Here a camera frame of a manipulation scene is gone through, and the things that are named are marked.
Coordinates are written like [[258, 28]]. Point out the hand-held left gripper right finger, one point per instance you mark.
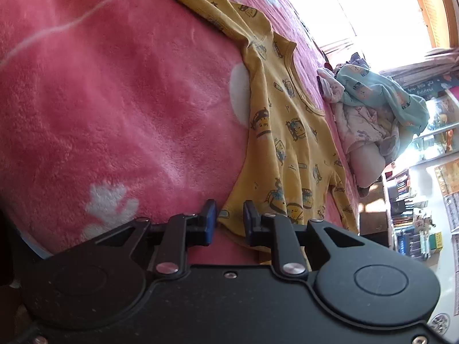
[[247, 224]]

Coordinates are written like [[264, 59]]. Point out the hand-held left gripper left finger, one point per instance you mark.
[[210, 224]]

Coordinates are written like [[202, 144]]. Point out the yellow printed shirt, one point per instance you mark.
[[287, 132]]

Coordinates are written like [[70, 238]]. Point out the pale pink pillow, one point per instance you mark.
[[365, 166]]

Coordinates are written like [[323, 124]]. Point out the pink fleece blanket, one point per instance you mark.
[[125, 114]]

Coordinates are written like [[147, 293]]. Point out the white floral garment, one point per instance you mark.
[[362, 122]]

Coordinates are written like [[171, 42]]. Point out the bookshelf with books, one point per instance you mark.
[[408, 222]]

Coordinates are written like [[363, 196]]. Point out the pink white crumpled garment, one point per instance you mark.
[[331, 86]]

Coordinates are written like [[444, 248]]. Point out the lilac garment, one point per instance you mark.
[[358, 60]]

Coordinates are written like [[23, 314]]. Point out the glass display cabinet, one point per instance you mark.
[[441, 125]]

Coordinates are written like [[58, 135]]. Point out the wooden window frame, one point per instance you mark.
[[437, 10]]

